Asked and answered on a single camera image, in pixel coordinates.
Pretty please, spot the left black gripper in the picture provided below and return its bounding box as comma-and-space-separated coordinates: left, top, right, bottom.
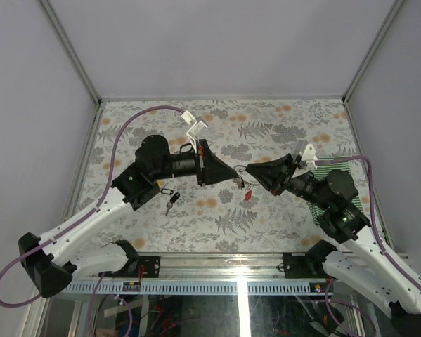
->
153, 140, 240, 187

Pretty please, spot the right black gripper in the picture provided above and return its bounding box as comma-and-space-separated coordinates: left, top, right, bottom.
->
245, 152, 331, 210

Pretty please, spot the silver keyring with keys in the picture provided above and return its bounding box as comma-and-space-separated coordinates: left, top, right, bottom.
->
233, 164, 260, 190

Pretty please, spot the red key tag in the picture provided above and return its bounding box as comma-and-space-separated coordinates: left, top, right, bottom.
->
244, 189, 252, 201

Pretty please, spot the black key tag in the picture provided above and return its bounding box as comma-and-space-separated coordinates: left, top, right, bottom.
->
160, 188, 174, 195

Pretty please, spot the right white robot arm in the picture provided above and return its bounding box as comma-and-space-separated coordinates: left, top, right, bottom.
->
246, 154, 421, 336

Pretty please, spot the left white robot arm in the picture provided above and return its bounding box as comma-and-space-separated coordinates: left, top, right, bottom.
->
18, 135, 238, 298

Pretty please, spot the floral patterned table mat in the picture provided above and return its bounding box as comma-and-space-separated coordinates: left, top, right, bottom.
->
75, 99, 358, 253

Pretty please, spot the green striped cloth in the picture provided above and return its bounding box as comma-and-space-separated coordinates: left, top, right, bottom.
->
307, 161, 363, 226

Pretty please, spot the black tagged key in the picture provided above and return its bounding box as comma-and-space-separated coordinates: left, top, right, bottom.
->
165, 192, 181, 216

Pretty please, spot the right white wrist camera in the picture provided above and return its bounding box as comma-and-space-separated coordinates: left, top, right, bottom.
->
291, 140, 318, 170

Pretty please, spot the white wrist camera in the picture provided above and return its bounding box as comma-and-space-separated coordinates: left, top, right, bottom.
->
291, 140, 318, 170
181, 110, 208, 152

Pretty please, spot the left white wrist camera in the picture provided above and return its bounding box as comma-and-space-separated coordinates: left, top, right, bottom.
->
181, 110, 208, 152

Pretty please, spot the aluminium front rail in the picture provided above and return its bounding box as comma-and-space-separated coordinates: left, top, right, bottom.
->
37, 251, 417, 280

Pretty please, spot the white slotted cable duct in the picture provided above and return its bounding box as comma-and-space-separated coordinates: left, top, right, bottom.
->
64, 279, 325, 296

